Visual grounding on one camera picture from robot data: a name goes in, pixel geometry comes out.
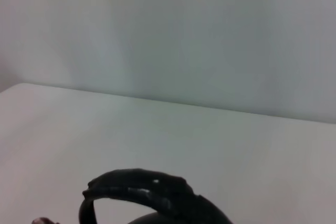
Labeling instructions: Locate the black round teapot with handle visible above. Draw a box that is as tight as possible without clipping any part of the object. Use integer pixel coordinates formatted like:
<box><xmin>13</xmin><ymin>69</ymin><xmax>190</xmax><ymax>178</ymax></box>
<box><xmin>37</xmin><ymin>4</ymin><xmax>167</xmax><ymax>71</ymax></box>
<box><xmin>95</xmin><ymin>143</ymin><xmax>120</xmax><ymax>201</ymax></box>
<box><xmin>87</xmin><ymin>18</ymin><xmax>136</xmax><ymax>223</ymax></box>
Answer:
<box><xmin>31</xmin><ymin>167</ymin><xmax>235</xmax><ymax>224</ymax></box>

